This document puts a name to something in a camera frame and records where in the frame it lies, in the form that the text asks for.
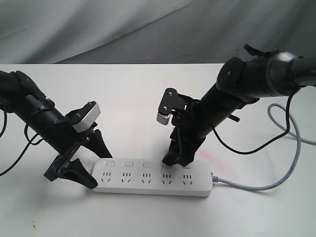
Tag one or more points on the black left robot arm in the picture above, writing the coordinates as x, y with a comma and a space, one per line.
20, 95

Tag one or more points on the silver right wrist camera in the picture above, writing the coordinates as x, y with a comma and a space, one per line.
171, 101

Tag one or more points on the white five-outlet power strip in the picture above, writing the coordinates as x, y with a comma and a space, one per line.
152, 177

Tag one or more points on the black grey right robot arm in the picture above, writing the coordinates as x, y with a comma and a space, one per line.
239, 83

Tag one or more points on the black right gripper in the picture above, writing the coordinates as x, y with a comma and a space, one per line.
191, 128

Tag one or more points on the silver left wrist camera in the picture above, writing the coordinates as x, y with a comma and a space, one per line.
84, 118

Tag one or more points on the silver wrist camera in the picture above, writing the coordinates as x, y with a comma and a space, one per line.
171, 101
84, 118

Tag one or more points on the grey backdrop cloth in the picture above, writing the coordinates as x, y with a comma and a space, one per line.
152, 31

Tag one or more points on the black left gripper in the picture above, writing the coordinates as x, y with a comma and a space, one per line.
59, 133

